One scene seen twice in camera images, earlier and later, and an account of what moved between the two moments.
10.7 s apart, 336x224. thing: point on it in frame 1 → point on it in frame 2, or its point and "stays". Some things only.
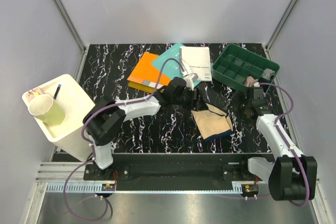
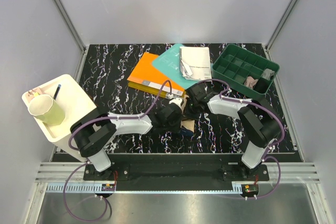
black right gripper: x=239 y=96 → x=187 y=114
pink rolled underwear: x=250 y=81 stays
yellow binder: x=140 y=86 stays
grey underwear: x=267 y=73 stays
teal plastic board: x=171 y=67 stays
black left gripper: x=198 y=104 → x=177 y=127
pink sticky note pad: x=33 y=93 stays
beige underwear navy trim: x=212 y=123 → x=187 y=127
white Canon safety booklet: x=198 y=59 stays
